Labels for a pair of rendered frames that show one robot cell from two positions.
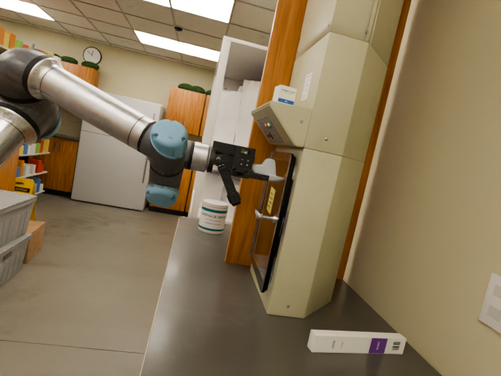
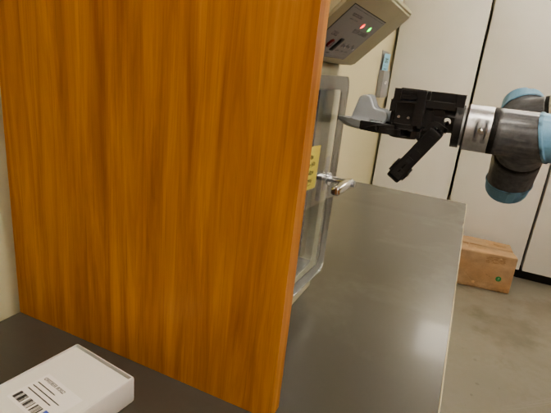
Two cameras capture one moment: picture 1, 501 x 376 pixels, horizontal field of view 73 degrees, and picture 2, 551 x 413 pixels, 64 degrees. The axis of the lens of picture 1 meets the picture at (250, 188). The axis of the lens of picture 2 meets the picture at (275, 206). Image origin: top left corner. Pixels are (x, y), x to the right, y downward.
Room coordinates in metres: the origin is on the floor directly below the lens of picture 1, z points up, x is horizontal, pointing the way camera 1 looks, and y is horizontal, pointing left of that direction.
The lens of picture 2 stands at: (1.69, 0.28, 1.40)
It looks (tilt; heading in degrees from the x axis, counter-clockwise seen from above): 18 degrees down; 213
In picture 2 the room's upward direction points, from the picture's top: 6 degrees clockwise
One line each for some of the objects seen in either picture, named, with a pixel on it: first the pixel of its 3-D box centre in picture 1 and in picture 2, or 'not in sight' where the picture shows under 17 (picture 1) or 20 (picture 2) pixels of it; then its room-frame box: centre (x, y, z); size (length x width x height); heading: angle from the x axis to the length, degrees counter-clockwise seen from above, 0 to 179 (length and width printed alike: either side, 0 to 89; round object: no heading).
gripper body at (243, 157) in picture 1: (231, 160); (425, 116); (0.91, 0.06, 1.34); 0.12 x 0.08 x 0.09; 100
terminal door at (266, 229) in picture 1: (268, 214); (303, 194); (1.05, -0.07, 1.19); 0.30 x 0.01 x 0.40; 7
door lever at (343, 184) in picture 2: (263, 214); (334, 184); (0.98, -0.05, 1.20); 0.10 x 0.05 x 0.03; 7
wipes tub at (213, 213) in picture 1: (213, 215); not in sight; (1.67, 0.15, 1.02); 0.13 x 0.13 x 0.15
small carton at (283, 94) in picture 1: (283, 98); not in sight; (0.99, -0.04, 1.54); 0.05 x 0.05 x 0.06; 16
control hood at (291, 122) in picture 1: (273, 126); (352, 28); (1.05, -0.03, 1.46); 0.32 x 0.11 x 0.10; 10
